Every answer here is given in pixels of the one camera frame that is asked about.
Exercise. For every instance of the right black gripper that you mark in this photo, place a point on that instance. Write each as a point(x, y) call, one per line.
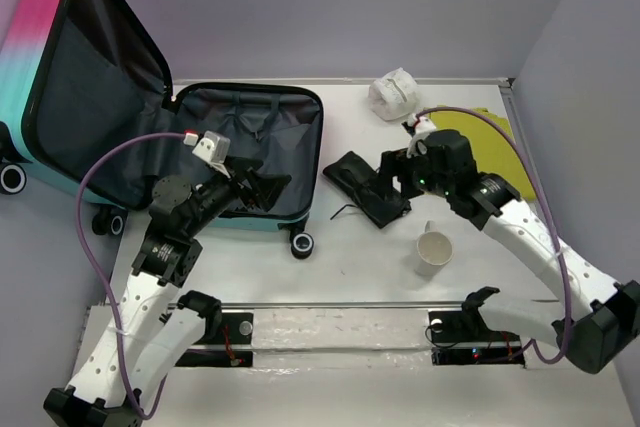
point(393, 163)

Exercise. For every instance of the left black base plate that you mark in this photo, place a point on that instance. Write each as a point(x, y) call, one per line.
point(229, 346)

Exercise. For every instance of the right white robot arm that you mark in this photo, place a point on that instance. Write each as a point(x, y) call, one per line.
point(598, 316)

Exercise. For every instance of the pink and teal suitcase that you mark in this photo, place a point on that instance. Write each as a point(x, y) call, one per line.
point(80, 77)

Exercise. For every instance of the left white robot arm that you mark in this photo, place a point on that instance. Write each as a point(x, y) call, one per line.
point(155, 323)

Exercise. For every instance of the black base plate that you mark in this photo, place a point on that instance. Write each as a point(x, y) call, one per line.
point(229, 346)
point(454, 342)

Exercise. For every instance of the yellow cloth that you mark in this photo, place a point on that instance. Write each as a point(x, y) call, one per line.
point(492, 153)

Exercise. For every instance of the metal rail strip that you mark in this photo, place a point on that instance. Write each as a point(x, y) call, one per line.
point(345, 305)

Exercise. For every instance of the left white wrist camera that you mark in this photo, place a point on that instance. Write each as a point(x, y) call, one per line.
point(210, 147)

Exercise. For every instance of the white paper cup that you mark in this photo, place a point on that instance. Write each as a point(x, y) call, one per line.
point(434, 249)

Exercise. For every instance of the white cloth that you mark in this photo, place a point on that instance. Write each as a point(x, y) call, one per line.
point(394, 95)

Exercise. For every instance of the black garment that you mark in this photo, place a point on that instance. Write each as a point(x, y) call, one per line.
point(353, 176)

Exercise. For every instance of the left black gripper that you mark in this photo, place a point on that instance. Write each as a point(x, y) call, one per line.
point(267, 188)

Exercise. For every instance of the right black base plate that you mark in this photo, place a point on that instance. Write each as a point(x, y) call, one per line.
point(454, 342)

